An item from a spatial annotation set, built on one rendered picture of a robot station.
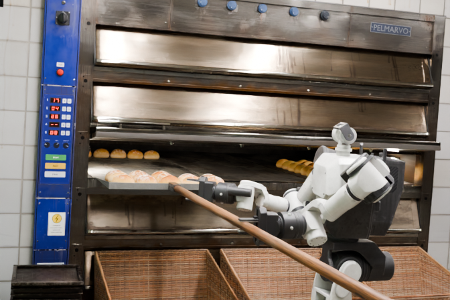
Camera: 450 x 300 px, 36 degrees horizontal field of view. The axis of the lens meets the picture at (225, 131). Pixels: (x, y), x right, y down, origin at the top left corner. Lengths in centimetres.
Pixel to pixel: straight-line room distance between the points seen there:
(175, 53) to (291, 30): 62
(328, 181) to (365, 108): 122
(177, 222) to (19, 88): 96
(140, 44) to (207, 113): 46
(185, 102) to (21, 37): 81
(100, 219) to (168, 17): 100
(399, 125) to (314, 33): 69
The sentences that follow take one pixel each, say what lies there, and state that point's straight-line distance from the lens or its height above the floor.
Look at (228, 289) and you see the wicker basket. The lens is 317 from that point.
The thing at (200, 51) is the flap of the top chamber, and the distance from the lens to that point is 337.
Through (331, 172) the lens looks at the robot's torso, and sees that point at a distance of 258.
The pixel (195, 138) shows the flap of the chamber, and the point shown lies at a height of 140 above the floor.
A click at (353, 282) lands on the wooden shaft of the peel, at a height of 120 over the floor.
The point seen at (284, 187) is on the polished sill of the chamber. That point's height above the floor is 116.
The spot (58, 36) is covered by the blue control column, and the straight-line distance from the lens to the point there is 321.
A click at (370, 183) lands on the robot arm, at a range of 219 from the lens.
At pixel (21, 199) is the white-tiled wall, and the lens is 327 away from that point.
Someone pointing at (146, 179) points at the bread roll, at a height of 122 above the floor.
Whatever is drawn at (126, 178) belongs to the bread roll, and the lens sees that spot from 303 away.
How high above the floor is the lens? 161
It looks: 3 degrees down
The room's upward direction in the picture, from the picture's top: 4 degrees clockwise
